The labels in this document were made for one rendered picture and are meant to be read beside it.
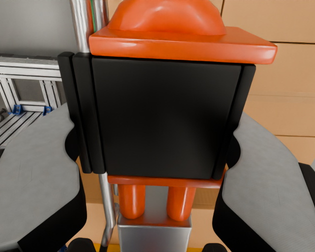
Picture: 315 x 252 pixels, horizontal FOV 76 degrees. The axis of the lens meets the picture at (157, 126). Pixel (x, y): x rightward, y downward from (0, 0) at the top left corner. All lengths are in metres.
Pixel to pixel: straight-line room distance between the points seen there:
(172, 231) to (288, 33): 0.80
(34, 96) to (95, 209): 1.08
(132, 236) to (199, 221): 0.28
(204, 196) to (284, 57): 0.63
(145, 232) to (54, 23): 1.36
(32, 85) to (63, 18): 0.43
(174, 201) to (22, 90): 1.34
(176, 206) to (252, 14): 0.73
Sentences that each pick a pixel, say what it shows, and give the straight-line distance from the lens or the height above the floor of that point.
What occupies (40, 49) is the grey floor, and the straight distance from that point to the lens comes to 1.53.
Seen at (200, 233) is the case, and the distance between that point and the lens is 0.50.
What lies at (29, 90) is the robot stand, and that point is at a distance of 1.43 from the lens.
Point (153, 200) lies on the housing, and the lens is 0.19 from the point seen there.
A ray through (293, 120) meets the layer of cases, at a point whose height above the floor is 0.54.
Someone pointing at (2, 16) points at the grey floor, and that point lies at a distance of 1.60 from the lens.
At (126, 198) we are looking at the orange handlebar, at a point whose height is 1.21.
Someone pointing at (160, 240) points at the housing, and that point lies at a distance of 0.20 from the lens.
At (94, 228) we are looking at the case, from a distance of 0.50.
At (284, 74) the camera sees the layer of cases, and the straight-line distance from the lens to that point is 0.94.
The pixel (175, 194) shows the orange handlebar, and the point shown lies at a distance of 0.16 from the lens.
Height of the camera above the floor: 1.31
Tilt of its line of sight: 57 degrees down
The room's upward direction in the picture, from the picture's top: 178 degrees counter-clockwise
